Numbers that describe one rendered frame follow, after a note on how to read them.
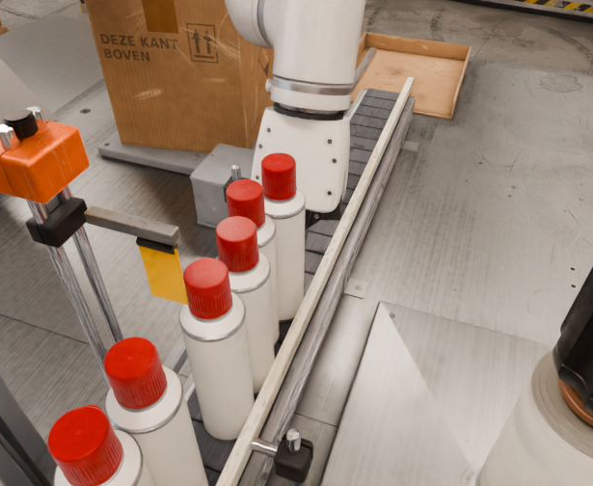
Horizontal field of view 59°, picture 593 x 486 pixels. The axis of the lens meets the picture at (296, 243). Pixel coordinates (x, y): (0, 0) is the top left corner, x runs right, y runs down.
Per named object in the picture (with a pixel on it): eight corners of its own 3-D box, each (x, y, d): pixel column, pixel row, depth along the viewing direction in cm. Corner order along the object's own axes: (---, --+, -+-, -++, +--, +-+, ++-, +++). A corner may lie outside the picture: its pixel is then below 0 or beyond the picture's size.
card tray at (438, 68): (451, 120, 105) (455, 101, 103) (329, 98, 112) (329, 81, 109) (468, 62, 126) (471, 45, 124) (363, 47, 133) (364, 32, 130)
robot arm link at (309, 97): (256, 74, 51) (253, 105, 52) (341, 88, 49) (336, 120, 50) (284, 70, 59) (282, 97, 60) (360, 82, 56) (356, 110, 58)
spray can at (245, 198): (258, 363, 56) (247, 215, 42) (224, 338, 58) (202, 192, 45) (288, 333, 59) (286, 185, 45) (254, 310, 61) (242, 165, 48)
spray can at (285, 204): (294, 329, 59) (293, 182, 46) (253, 315, 61) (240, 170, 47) (309, 297, 63) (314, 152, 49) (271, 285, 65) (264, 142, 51)
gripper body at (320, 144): (251, 95, 53) (243, 200, 57) (348, 112, 50) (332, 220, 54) (277, 89, 59) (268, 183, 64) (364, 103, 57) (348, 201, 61)
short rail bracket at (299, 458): (303, 514, 49) (304, 455, 41) (274, 502, 50) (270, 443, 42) (313, 481, 52) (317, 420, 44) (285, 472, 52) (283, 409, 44)
